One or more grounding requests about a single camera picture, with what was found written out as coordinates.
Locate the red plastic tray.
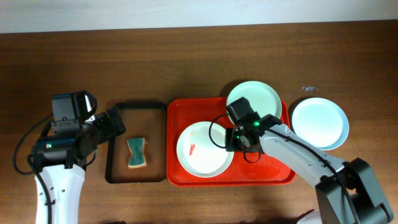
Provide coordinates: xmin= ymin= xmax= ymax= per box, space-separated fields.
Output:
xmin=166 ymin=97 xmax=296 ymax=187

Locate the pale green plate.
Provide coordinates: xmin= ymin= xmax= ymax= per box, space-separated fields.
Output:
xmin=226 ymin=81 xmax=282 ymax=126

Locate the green and yellow sponge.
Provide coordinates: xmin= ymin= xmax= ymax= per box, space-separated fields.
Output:
xmin=127 ymin=138 xmax=147 ymax=169

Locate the white plate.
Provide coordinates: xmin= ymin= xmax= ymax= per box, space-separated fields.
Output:
xmin=176 ymin=121 xmax=234 ymax=178

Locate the light blue plate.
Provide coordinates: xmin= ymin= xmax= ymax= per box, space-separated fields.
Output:
xmin=291 ymin=97 xmax=349 ymax=151

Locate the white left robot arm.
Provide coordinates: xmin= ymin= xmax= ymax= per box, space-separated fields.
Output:
xmin=27 ymin=90 xmax=126 ymax=223

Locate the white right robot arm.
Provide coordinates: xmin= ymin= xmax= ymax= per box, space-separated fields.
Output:
xmin=225 ymin=97 xmax=394 ymax=224

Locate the black brown tray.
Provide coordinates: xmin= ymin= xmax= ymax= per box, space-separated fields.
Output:
xmin=105 ymin=102 xmax=167 ymax=184

